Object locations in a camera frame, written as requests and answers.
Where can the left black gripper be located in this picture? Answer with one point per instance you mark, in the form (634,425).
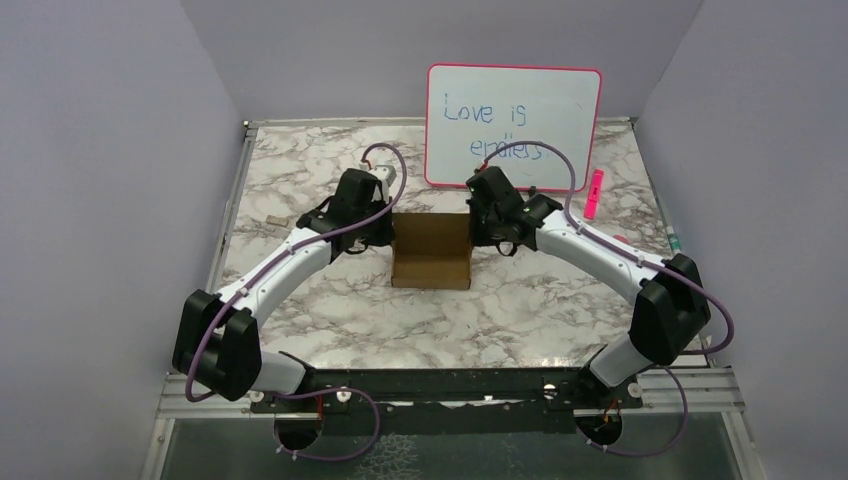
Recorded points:
(385,236)

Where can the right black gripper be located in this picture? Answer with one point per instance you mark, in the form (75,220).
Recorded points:
(478,238)

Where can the brown cardboard box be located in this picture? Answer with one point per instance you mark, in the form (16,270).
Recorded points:
(431,251)

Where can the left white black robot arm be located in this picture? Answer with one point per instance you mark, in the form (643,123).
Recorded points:
(218,341)

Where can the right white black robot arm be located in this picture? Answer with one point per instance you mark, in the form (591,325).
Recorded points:
(669,308)

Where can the small wooden block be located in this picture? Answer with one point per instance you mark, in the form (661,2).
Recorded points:
(277,221)

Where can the pink highlighter marker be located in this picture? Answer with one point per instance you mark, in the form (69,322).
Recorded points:
(593,194)

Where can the pink framed whiteboard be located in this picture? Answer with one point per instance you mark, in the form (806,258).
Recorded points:
(540,120)

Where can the green white marker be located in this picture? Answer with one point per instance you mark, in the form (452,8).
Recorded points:
(673,240)

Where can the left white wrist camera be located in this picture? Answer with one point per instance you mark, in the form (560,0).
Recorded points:
(386,176)

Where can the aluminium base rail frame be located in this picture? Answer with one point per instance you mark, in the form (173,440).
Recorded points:
(461,424)

